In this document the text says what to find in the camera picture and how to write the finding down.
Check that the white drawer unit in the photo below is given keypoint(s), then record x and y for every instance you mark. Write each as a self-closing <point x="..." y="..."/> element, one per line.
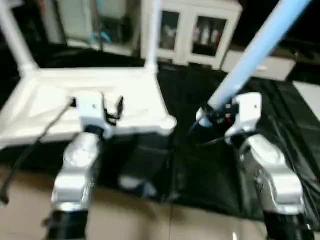
<point x="272" y="65"/>

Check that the white glass door cabinet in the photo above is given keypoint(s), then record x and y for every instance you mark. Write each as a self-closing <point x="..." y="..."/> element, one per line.
<point x="195" y="30"/>

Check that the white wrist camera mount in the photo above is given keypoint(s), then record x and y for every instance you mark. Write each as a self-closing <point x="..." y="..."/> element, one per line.
<point x="92" y="112"/>
<point x="247" y="112"/>

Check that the black plastic mat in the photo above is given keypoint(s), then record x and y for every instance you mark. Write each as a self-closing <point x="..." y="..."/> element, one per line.
<point x="200" y="170"/>

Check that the white plastic table leg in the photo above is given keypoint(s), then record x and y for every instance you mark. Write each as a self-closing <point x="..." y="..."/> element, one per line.
<point x="152" y="30"/>
<point x="255" y="50"/>
<point x="15" y="35"/>

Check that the white side table black legs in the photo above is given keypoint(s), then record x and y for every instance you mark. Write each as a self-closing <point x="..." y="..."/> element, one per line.
<point x="307" y="97"/>

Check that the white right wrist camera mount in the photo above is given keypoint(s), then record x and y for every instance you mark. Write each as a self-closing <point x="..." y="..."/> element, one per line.
<point x="247" y="112"/>

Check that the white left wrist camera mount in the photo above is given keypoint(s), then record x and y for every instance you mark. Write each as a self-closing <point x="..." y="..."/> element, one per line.
<point x="92" y="112"/>

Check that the teal floor stand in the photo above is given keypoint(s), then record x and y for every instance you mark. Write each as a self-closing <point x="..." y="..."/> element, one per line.
<point x="102" y="36"/>

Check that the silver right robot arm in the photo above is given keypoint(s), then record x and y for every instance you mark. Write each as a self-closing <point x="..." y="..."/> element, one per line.
<point x="272" y="175"/>

